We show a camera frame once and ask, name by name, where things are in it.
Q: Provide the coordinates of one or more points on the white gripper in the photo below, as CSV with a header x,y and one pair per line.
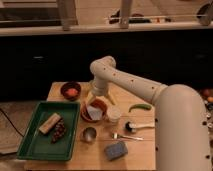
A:
x,y
99,88

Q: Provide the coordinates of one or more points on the white towel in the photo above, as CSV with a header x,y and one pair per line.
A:
x,y
94,113

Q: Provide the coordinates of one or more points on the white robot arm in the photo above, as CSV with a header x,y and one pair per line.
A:
x,y
181,131

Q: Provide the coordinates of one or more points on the red bowl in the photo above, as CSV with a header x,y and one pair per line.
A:
x,y
97,103

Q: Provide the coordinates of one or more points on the dark bowl with orange food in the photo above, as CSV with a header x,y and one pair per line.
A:
x,y
71,91

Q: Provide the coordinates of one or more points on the white plastic cup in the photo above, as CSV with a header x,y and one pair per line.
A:
x,y
113,114

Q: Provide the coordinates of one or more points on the small metal cup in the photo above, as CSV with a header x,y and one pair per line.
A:
x,y
89,134

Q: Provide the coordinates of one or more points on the metal spoon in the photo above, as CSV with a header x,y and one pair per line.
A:
x,y
117,136

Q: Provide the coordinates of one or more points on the green chili pepper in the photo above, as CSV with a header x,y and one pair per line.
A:
x,y
140,106

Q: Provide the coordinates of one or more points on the dark grape bunch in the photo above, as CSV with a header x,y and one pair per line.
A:
x,y
59,131

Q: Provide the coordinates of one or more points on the tan wooden block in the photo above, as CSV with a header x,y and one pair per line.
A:
x,y
49,123

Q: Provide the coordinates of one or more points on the blue sponge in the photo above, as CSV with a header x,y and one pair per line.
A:
x,y
116,150

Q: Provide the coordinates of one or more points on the green plastic tray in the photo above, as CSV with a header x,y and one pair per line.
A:
x,y
36,145

